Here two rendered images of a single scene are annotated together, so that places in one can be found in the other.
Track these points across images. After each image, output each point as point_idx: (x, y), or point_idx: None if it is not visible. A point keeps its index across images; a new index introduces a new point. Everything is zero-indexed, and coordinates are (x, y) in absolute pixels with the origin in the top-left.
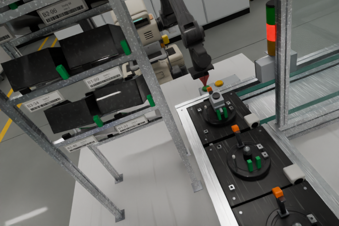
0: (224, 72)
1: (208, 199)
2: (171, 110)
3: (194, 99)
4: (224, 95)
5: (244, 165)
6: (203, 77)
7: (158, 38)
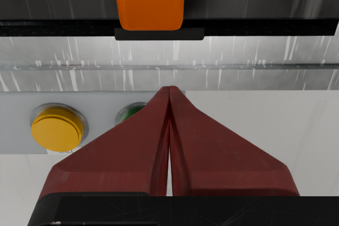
0: (35, 194)
1: None
2: (321, 113)
3: (241, 83)
4: (46, 5)
5: None
6: (205, 167)
7: None
